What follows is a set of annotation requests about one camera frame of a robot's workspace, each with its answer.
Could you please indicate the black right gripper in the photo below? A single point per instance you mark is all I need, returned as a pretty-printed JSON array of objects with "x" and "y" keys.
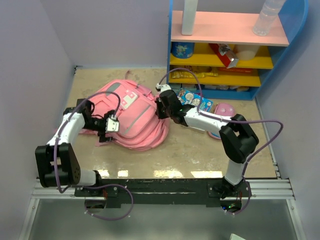
[{"x": 160, "y": 115}]

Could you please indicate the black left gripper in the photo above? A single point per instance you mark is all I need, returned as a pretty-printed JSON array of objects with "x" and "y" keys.
[{"x": 102, "y": 138}]

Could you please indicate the pink student backpack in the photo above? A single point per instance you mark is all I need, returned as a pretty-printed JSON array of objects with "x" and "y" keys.
[{"x": 140, "y": 128}]

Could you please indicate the pink pencil case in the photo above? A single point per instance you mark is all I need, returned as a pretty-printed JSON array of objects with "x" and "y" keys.
[{"x": 222, "y": 109}]

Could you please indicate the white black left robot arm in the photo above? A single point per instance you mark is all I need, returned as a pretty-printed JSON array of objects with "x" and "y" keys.
[{"x": 56, "y": 161}]

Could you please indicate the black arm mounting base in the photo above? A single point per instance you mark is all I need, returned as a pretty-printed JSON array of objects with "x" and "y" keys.
[{"x": 211, "y": 192}]

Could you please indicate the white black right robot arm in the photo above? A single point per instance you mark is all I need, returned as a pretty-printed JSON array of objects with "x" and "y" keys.
[{"x": 238, "y": 139}]

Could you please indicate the yellow chips bag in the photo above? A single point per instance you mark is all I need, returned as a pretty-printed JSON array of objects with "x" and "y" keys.
[{"x": 199, "y": 71}]

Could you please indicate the blue illustrated book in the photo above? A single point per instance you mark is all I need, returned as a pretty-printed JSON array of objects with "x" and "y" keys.
[{"x": 188, "y": 97}]

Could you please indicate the purple book underneath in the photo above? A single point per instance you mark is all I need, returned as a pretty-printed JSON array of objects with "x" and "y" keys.
[{"x": 198, "y": 128}]

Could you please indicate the blue round tin can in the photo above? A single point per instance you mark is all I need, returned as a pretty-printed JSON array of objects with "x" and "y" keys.
[{"x": 182, "y": 50}]

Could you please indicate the red flat package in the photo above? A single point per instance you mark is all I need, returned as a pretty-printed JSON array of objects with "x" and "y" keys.
[{"x": 237, "y": 71}]

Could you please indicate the blue wooden shelf unit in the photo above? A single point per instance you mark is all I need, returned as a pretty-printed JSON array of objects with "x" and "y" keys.
[{"x": 233, "y": 28}]

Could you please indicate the red snack box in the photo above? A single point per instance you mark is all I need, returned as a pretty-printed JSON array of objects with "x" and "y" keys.
[{"x": 225, "y": 54}]

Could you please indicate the white plastic cup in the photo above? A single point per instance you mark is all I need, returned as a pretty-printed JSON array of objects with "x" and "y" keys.
[{"x": 245, "y": 52}]

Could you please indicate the white tall bottle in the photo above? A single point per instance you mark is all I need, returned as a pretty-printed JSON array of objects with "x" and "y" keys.
[{"x": 188, "y": 17}]

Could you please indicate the clear plastic water bottle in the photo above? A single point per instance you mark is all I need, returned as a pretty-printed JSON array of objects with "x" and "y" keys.
[{"x": 267, "y": 16}]

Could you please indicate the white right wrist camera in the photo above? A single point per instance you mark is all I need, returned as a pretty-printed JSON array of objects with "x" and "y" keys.
[{"x": 160, "y": 88}]

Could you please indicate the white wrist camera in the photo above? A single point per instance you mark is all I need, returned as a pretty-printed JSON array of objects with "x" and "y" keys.
[
  {"x": 112, "y": 124},
  {"x": 160, "y": 88}
]

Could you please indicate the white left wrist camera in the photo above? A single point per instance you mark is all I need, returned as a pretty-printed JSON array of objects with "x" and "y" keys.
[{"x": 112, "y": 124}]

